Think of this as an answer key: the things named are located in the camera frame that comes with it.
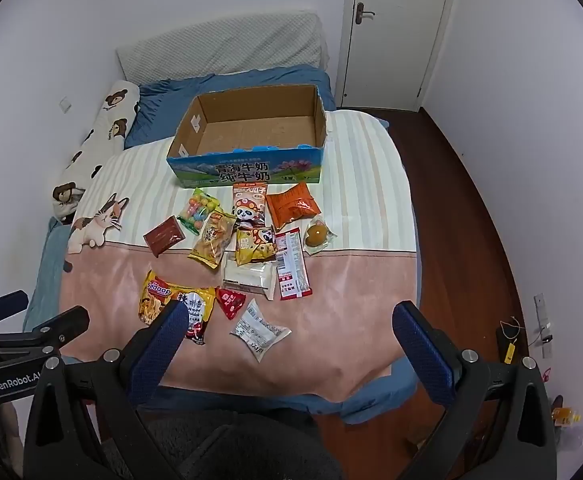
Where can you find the blue pillow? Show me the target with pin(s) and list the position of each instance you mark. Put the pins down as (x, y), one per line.
(156, 105)

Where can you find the printed cardboard box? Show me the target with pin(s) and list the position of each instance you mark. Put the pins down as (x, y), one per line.
(241, 172)

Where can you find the white bread packet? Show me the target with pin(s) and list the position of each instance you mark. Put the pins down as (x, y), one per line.
(246, 277)

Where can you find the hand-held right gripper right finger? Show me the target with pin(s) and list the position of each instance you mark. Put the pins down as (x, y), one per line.
(421, 355)

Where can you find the red noodle packet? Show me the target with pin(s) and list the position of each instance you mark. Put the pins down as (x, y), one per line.
(201, 310)

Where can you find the orange bottle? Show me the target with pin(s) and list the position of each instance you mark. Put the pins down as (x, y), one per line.
(565, 414)

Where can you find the red panda snack packet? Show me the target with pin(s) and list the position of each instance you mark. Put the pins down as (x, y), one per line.
(249, 205)

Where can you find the bear print bolster pillow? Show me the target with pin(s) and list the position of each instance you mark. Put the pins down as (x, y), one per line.
(106, 130)

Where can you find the red triangular snack packet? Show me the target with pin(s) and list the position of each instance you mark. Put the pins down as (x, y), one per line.
(229, 302)

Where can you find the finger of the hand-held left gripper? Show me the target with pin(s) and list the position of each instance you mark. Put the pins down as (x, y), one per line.
(56, 327)
(6, 305)

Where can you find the green candy ball packet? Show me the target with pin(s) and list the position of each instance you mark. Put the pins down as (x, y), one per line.
(199, 210)

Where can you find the white wall socket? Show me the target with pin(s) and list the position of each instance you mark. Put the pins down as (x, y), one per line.
(65, 105)

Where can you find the long red white packet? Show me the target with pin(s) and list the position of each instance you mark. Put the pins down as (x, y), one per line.
(291, 265)

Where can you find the yellow tag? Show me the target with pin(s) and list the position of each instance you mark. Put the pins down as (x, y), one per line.
(509, 353)

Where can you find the yellow panda snack packet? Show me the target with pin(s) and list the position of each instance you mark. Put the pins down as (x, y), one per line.
(254, 247)

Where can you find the cat print blanket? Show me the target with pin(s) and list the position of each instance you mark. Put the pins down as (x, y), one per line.
(331, 310)

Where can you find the white door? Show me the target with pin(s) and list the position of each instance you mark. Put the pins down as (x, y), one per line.
(396, 35)

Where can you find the yellow cracker snack packet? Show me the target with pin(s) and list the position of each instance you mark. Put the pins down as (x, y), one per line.
(211, 240)

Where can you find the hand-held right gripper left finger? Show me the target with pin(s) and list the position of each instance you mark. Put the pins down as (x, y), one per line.
(159, 355)

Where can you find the grey pillow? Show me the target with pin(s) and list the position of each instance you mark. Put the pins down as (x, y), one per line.
(221, 45)

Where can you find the orange snack packet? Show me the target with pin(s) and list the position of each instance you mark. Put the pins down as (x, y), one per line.
(291, 205)

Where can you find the white wall outlet strip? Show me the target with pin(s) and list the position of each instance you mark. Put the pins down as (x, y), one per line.
(543, 320)

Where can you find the dark fleece clothing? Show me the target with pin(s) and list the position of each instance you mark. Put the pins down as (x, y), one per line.
(231, 445)

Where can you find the clear white snack packet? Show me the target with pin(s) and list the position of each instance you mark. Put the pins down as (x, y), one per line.
(259, 330)

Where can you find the dark red snack packet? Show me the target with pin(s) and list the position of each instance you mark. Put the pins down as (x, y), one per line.
(164, 236)

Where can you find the braised egg packet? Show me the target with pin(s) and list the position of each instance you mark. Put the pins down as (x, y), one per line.
(316, 235)

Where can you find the yellow noodle packet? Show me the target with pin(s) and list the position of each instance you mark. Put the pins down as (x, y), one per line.
(154, 300)

